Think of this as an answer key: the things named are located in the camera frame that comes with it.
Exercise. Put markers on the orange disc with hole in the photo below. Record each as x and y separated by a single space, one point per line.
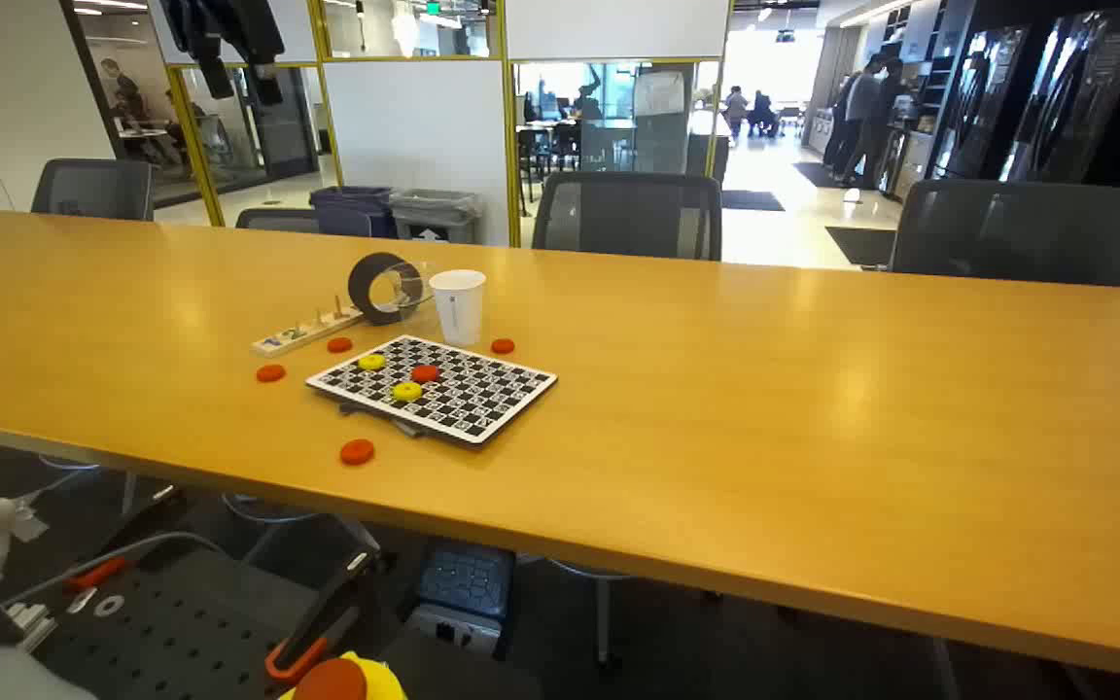
354 451
338 344
502 349
426 373
269 370

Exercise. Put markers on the yellow disc with hole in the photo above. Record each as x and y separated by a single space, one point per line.
404 389
371 364

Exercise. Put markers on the black white marker board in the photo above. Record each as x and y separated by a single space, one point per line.
456 389

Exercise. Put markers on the grey mesh office chair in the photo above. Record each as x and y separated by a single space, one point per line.
1019 230
626 217
96 189

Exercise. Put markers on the grey bin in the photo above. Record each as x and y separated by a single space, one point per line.
437 217

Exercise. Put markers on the black tape roll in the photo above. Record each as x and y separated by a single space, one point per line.
362 290

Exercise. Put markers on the small dark floor mat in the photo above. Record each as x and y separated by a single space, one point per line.
753 201

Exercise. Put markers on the wooden number puzzle board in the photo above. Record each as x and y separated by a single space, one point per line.
308 333

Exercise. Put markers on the grey blue floor box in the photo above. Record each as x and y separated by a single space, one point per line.
464 587

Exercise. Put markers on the distant walking person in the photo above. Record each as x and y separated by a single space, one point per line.
735 109
763 114

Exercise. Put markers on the low dark chair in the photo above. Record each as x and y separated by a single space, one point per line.
276 218

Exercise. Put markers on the large dark floor mat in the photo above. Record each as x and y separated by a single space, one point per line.
862 243

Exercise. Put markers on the black orange clamp tool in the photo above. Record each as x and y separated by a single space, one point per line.
338 595

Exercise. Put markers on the standing person dark clothes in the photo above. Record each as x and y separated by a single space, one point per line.
879 118
846 122

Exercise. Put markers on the yellow red emergency stop button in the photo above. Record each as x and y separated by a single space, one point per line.
378 679

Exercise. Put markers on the hanging black jackets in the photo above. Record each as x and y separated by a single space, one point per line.
224 42

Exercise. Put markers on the black glass door refrigerators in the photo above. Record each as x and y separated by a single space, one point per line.
1052 90

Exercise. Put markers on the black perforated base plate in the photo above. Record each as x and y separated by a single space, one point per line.
185 635

